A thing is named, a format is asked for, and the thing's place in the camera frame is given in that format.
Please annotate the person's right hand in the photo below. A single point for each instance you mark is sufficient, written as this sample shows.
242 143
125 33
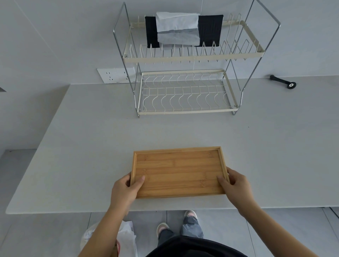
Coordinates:
239 188

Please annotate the person's left hand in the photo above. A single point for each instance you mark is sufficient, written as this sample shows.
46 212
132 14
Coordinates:
123 192

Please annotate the person's left thumb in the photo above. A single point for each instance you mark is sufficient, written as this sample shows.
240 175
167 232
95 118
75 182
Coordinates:
137 182

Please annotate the person's right thumb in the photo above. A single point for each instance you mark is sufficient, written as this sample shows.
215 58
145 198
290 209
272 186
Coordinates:
224 182

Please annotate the bamboo wooden tray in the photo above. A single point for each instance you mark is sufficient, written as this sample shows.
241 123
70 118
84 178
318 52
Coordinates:
178 172

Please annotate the person's left forearm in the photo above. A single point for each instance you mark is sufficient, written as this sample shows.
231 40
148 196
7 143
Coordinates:
102 233

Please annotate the person's right forearm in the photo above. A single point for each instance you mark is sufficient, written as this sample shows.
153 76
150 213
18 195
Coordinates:
275 231

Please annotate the person's right shoe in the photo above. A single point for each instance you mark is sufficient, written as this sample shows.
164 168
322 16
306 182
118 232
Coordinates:
190 214

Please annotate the person's shoe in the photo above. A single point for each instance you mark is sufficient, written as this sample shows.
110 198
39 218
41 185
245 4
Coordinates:
190 214
162 228

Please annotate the person's left shoe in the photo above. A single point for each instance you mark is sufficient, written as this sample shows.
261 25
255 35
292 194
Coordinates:
162 228

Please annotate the person's grey trousers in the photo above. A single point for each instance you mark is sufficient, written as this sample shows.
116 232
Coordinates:
182 229

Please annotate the person's black shirt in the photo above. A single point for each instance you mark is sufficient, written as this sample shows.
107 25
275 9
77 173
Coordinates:
194 247

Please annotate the two-tier metal dish rack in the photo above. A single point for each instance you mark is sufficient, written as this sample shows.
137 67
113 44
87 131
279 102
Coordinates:
190 66

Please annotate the black cloth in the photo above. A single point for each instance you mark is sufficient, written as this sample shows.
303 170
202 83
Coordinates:
211 29

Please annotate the grey white cloth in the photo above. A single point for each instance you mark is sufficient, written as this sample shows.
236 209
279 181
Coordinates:
177 27

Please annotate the white wall socket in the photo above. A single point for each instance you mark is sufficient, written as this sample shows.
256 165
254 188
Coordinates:
114 75

